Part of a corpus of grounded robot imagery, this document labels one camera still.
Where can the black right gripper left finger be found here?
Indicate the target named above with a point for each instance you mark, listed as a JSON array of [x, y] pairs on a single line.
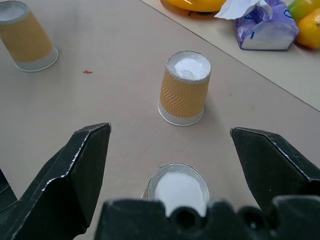
[[62, 185]]

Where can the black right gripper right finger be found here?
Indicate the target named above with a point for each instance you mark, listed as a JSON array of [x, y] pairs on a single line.
[[272, 165]]

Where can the orange ribbed paper cup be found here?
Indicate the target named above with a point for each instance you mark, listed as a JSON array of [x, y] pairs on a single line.
[[178, 190], [183, 91], [25, 37]]

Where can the purple tissue pack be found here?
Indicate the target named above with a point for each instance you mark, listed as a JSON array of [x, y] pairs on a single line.
[[262, 27]]

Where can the orange fruit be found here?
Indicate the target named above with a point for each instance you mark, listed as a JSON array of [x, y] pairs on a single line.
[[311, 31]]

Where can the green fruit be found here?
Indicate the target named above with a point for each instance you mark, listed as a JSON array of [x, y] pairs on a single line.
[[301, 7]]

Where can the yellow banana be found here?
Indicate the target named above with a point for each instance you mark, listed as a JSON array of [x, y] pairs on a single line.
[[195, 3]]

